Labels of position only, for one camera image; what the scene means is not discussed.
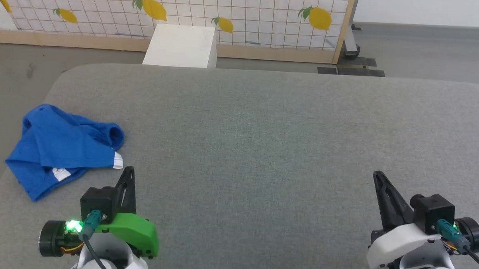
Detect black floor plate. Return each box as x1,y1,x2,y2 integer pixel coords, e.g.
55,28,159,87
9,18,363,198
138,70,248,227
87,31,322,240
338,57,377,68
336,65,386,78

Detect white partition board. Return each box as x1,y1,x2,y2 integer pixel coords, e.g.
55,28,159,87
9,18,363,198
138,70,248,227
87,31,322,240
353,0,479,28

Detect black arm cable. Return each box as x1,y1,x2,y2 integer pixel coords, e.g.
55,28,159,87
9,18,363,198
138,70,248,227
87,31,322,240
77,209,114,269
435,220,479,269

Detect lemon print partition screen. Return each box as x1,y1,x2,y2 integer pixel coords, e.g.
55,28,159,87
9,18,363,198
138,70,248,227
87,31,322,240
0,0,357,65

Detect blue shorts with white trim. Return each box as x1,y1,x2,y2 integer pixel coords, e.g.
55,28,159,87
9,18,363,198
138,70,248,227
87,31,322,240
4,103,126,205

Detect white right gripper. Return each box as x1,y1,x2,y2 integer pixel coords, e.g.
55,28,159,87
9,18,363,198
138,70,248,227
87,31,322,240
366,170,446,269

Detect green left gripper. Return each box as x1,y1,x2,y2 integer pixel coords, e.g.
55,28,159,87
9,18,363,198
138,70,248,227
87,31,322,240
95,165,162,259

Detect metal partition foot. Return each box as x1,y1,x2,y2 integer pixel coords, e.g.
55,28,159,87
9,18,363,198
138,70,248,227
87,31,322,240
345,23,362,58

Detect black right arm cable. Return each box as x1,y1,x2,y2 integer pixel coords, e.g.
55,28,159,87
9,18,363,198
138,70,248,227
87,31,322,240
435,220,479,269

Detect white square box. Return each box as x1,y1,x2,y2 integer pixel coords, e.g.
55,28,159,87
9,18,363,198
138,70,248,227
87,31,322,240
142,23,219,69

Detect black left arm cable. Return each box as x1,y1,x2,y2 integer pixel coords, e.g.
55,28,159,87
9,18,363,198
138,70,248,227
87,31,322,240
77,209,114,269

